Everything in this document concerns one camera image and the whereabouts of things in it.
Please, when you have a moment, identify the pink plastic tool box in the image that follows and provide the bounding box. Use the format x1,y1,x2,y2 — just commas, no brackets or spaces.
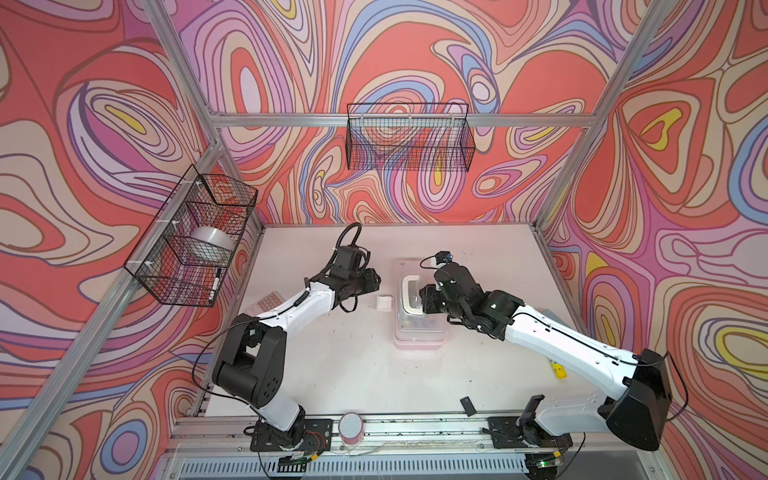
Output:
376,258,448,351

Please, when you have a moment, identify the black wire basket back wall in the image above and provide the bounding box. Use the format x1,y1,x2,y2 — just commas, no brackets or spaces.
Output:
345,100,476,173

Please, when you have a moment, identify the black marker in basket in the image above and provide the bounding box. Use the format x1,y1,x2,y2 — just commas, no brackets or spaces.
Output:
208,268,223,305

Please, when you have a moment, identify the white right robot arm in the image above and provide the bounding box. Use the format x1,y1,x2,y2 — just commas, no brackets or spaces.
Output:
419,251,673,451

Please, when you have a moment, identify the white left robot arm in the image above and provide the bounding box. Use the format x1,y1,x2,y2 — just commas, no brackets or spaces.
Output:
211,222,381,435

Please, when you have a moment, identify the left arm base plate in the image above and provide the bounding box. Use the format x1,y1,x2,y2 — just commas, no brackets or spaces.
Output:
243,418,334,454

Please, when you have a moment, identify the yellow glue stick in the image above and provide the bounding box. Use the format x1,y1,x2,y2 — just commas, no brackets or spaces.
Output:
550,360,567,379

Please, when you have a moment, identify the small black clip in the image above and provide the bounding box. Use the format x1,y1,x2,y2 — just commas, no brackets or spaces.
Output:
460,396,477,417

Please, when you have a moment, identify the grey duct tape roll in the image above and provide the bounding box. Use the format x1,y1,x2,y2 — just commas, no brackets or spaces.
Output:
187,226,235,264

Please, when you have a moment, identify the black wire basket wall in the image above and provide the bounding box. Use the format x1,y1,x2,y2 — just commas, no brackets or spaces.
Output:
345,100,476,173
124,166,258,307

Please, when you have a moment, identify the pink white calculator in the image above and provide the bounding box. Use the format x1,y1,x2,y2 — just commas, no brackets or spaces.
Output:
249,291,284,315

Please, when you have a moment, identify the black wire basket left wall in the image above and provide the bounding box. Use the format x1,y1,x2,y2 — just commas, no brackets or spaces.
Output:
124,166,258,307

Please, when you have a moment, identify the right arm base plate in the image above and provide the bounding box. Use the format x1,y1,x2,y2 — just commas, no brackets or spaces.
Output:
481,416,573,451

